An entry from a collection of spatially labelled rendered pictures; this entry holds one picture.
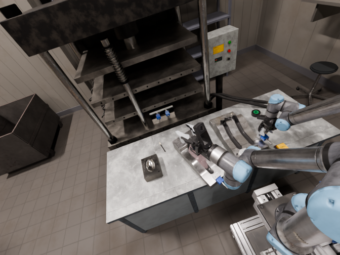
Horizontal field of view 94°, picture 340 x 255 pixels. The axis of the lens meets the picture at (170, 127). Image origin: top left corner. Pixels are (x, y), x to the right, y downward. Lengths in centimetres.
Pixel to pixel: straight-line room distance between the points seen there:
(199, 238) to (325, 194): 171
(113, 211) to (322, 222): 128
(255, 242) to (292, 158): 132
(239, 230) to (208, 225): 37
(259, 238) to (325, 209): 146
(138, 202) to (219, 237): 101
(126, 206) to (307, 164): 120
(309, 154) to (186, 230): 167
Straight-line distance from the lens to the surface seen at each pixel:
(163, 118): 182
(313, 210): 48
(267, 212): 107
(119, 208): 147
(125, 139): 185
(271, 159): 70
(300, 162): 64
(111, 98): 161
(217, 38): 170
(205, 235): 206
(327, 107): 101
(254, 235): 188
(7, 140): 345
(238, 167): 65
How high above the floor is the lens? 204
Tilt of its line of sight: 46 degrees down
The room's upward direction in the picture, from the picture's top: 18 degrees counter-clockwise
